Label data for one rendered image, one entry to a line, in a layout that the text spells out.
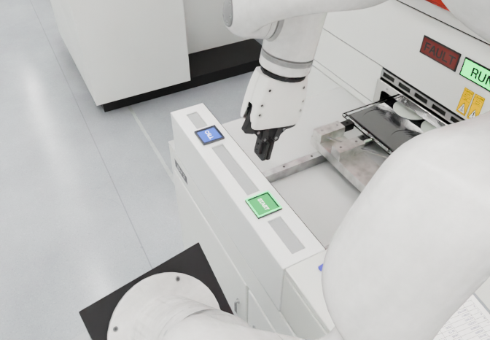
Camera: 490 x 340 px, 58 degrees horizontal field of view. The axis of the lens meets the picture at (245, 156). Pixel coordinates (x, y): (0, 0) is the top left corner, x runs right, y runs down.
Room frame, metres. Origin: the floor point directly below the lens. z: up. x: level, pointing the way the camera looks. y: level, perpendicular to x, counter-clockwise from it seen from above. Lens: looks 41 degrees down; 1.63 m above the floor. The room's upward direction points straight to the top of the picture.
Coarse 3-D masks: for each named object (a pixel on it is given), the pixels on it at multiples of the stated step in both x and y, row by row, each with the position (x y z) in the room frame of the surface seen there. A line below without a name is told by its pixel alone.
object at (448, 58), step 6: (426, 42) 1.04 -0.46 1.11; (432, 42) 1.03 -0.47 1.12; (426, 48) 1.04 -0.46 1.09; (432, 48) 1.02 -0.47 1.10; (438, 48) 1.01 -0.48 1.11; (444, 48) 1.00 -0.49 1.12; (426, 54) 1.04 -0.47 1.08; (432, 54) 1.02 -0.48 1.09; (438, 54) 1.00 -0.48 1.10; (444, 54) 0.99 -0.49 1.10; (450, 54) 0.98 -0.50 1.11; (456, 54) 0.96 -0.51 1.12; (438, 60) 1.00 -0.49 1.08; (444, 60) 0.99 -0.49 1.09; (450, 60) 0.97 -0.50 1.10; (456, 60) 0.96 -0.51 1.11; (450, 66) 0.97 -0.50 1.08
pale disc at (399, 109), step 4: (396, 104) 1.07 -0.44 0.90; (400, 104) 1.07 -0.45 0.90; (396, 108) 1.05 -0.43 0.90; (400, 108) 1.05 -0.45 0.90; (404, 108) 1.05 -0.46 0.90; (408, 108) 1.05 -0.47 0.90; (396, 112) 1.03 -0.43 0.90; (400, 112) 1.03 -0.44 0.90; (404, 112) 1.03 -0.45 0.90; (408, 112) 1.03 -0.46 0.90; (412, 112) 1.03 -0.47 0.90; (404, 116) 1.02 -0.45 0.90; (408, 116) 1.02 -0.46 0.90; (412, 116) 1.02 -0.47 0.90; (416, 116) 1.02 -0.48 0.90; (420, 116) 1.02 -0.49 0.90
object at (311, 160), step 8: (360, 136) 0.99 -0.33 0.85; (296, 160) 0.89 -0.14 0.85; (304, 160) 0.89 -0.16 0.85; (312, 160) 0.89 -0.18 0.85; (320, 160) 0.90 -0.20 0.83; (280, 168) 0.85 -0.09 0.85; (288, 168) 0.86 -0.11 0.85; (296, 168) 0.87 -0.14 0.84; (304, 168) 0.88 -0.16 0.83; (272, 176) 0.83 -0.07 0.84; (280, 176) 0.84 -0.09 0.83
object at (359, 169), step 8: (312, 136) 0.95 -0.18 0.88; (344, 136) 0.95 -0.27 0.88; (312, 144) 0.94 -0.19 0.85; (320, 144) 0.92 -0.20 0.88; (328, 144) 0.91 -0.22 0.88; (320, 152) 0.91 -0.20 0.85; (328, 152) 0.88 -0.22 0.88; (360, 152) 0.88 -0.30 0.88; (328, 160) 0.88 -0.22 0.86; (336, 160) 0.85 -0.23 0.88; (344, 160) 0.85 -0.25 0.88; (352, 160) 0.85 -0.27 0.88; (360, 160) 0.85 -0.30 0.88; (368, 160) 0.85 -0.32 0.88; (336, 168) 0.85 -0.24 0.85; (344, 168) 0.83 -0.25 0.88; (352, 168) 0.82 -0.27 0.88; (360, 168) 0.82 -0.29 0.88; (368, 168) 0.82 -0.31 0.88; (376, 168) 0.82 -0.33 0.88; (344, 176) 0.82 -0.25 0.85; (352, 176) 0.80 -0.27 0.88; (360, 176) 0.79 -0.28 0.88; (368, 176) 0.79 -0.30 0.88; (360, 184) 0.77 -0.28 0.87
